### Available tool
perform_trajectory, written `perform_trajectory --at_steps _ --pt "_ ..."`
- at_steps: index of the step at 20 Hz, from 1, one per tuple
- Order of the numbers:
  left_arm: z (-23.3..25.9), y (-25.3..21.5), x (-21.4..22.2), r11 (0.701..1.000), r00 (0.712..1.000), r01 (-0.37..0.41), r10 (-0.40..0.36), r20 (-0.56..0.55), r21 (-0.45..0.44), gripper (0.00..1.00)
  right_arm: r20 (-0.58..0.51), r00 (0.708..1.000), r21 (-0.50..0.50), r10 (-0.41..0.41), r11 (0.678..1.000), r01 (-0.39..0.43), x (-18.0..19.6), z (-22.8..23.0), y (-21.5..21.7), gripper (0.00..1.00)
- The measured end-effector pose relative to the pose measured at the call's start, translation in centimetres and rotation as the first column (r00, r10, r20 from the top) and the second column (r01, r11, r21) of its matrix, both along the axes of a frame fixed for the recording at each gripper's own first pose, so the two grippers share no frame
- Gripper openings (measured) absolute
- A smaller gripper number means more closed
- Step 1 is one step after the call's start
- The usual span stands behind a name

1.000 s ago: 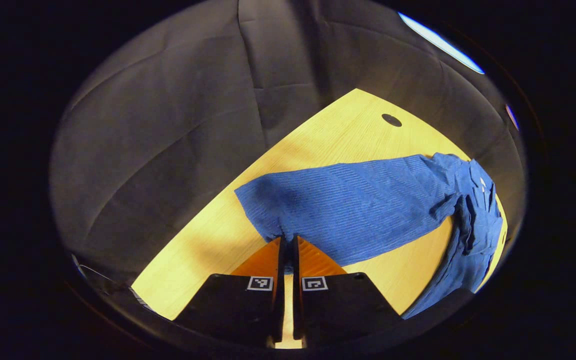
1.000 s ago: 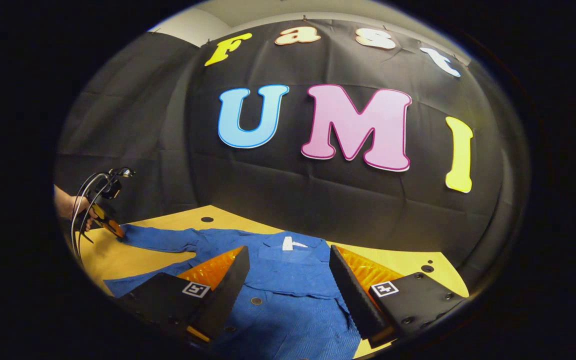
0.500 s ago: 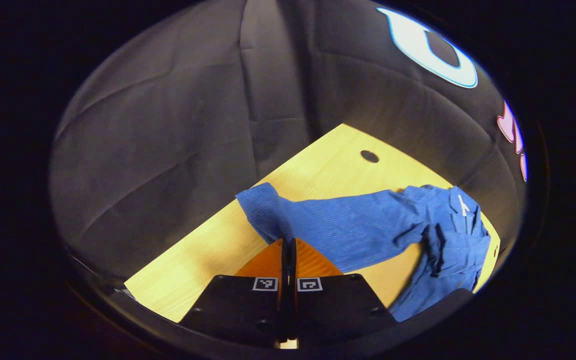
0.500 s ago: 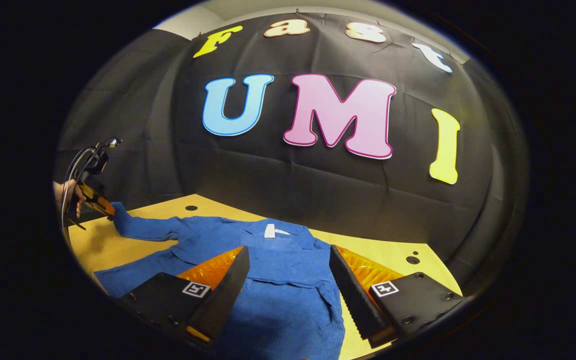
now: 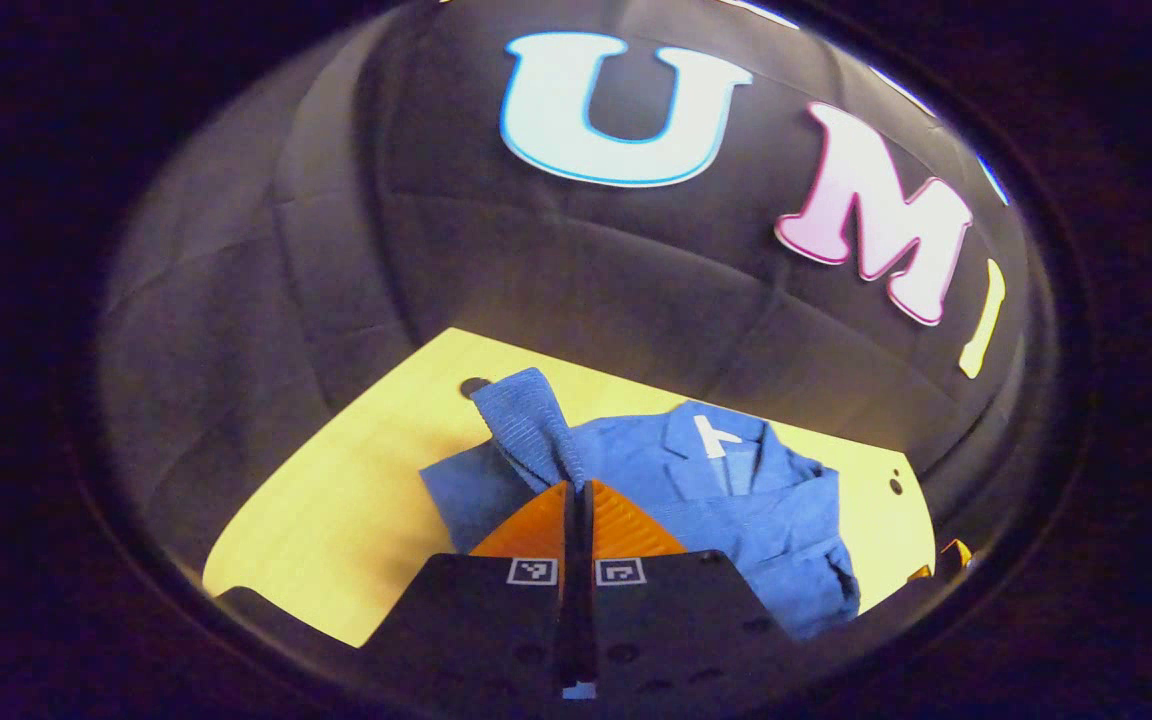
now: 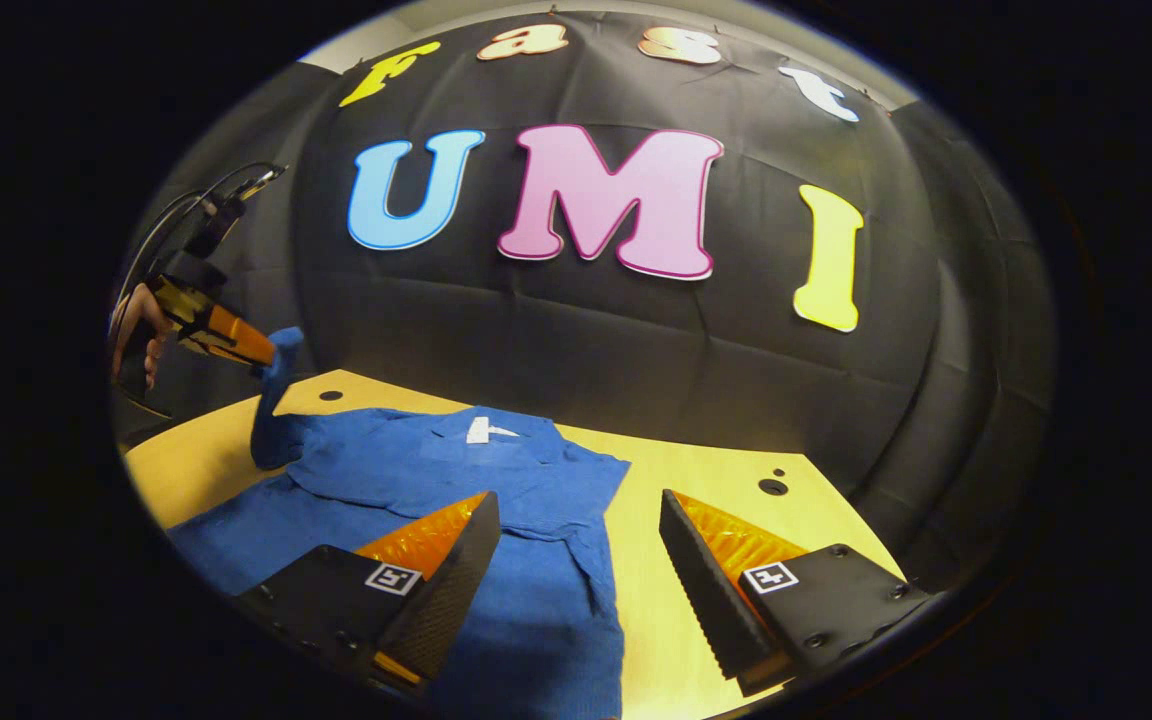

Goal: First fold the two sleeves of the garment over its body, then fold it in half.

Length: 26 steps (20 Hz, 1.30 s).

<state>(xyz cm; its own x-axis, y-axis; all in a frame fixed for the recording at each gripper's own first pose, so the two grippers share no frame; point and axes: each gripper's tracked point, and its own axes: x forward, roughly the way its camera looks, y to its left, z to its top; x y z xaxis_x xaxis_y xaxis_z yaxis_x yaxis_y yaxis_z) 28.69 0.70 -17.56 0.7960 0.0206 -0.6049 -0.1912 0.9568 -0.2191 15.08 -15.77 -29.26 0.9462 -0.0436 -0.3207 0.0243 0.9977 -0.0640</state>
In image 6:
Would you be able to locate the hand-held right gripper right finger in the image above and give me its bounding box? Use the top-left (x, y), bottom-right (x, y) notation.
top-left (658, 488), bottom-right (932, 698)

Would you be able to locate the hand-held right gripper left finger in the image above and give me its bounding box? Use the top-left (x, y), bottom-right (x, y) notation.
top-left (236, 490), bottom-right (502, 696)

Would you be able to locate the blue button jacket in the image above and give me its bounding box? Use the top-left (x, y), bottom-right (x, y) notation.
top-left (166, 327), bottom-right (632, 720)

